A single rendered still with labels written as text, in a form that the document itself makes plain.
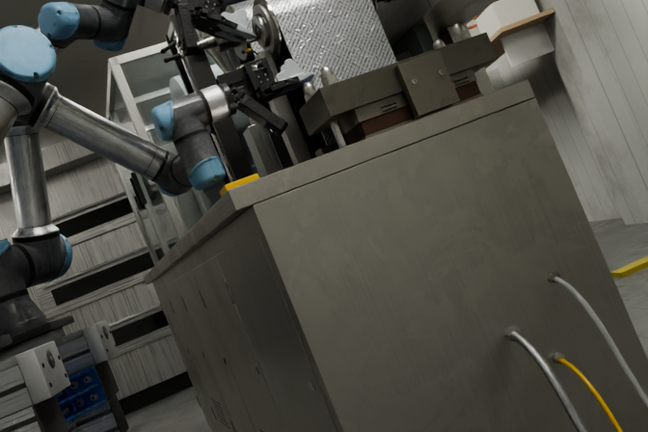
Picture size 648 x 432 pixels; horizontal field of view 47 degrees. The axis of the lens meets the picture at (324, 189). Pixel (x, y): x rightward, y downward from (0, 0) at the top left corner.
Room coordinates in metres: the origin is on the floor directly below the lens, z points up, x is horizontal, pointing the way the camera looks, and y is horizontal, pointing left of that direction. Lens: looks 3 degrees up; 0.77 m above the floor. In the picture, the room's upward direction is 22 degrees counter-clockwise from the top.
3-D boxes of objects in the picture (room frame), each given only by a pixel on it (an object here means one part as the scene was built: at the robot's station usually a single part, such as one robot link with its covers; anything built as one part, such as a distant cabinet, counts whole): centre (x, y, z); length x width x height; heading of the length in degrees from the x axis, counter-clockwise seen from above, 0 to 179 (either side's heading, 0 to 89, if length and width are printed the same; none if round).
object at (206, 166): (1.56, 0.22, 1.01); 0.11 x 0.08 x 0.11; 34
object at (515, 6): (5.38, -1.70, 1.72); 0.40 x 0.33 x 0.23; 7
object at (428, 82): (1.49, -0.27, 0.96); 0.10 x 0.03 x 0.11; 109
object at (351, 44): (1.68, -0.16, 1.12); 0.23 x 0.01 x 0.18; 109
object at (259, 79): (1.60, 0.07, 1.12); 0.12 x 0.08 x 0.09; 109
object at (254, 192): (2.59, 0.26, 0.88); 2.52 x 0.66 x 0.04; 19
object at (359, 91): (1.57, -0.23, 1.00); 0.40 x 0.16 x 0.06; 109
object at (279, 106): (1.71, 0.03, 1.05); 0.06 x 0.05 x 0.31; 109
